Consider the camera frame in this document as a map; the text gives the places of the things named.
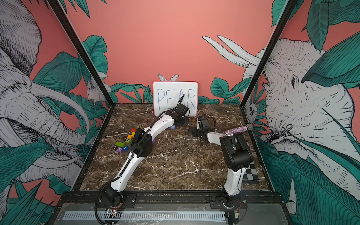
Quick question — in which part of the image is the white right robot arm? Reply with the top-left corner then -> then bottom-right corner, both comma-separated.
188,116 -> 253,209

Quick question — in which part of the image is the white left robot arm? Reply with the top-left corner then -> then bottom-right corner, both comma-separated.
99,103 -> 189,209

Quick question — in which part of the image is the pink framed whiteboard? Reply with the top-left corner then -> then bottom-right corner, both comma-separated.
153,81 -> 198,117

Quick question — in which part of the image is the glittery purple microphone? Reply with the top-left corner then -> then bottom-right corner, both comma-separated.
224,124 -> 253,136

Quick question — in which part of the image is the plain green block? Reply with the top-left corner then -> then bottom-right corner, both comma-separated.
115,142 -> 125,148

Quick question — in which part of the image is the black white checkerboard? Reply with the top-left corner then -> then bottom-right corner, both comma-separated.
242,161 -> 260,184

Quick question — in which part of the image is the white perforated strip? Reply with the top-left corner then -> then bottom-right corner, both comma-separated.
62,211 -> 226,222

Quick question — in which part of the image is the black front frame rail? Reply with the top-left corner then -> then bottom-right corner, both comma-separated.
57,190 -> 285,210

